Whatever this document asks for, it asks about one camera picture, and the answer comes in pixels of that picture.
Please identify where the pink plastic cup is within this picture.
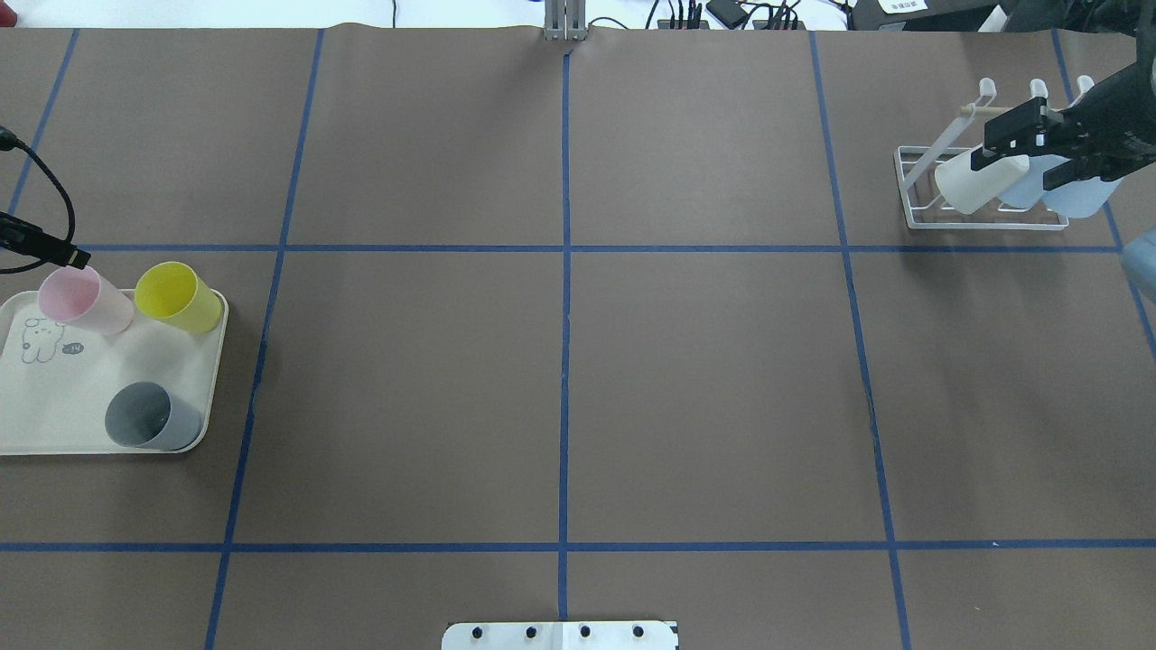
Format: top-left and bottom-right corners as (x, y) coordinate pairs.
(37, 266), (136, 337)

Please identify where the white plastic cup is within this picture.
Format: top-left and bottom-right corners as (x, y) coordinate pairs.
(934, 152), (1029, 215)

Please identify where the aluminium frame post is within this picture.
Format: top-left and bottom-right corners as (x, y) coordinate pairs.
(542, 0), (590, 42)

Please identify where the white wire cup rack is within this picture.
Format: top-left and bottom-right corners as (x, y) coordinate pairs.
(892, 77), (1120, 232)

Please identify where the yellow plastic cup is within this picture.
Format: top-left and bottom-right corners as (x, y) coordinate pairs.
(134, 263), (227, 334)

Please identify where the cream plastic tray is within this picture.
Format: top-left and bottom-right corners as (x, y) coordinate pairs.
(1, 291), (228, 456)

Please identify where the light blue plastic cup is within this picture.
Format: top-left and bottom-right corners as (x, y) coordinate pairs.
(998, 153), (1068, 210)

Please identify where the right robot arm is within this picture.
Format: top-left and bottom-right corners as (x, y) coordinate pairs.
(968, 1), (1155, 219)

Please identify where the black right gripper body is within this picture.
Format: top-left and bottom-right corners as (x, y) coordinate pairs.
(983, 61), (1155, 172)

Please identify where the grey plastic cup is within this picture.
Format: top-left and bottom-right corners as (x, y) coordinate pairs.
(104, 382), (203, 452)

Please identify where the grey robot mount plate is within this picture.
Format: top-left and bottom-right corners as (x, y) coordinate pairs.
(440, 620), (680, 649)

